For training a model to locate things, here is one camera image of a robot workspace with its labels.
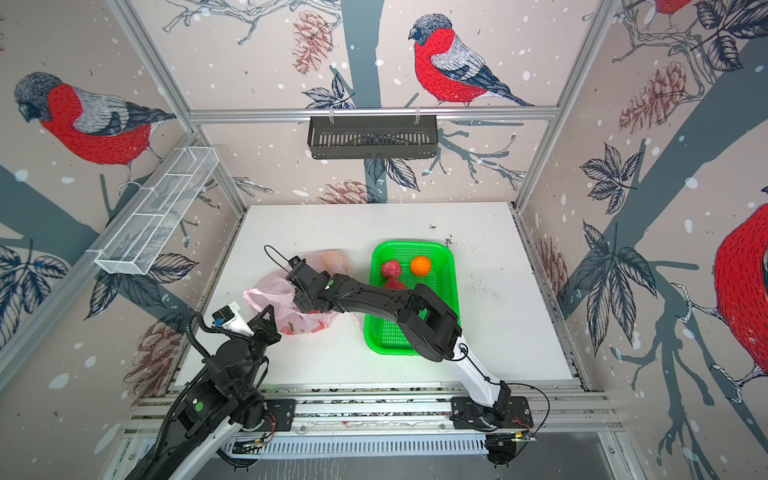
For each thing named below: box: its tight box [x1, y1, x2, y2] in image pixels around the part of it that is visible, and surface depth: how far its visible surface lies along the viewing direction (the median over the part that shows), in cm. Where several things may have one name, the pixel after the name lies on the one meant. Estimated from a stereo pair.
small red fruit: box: [382, 260, 402, 282], surface depth 97 cm
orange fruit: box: [410, 256, 431, 277], surface depth 99 cm
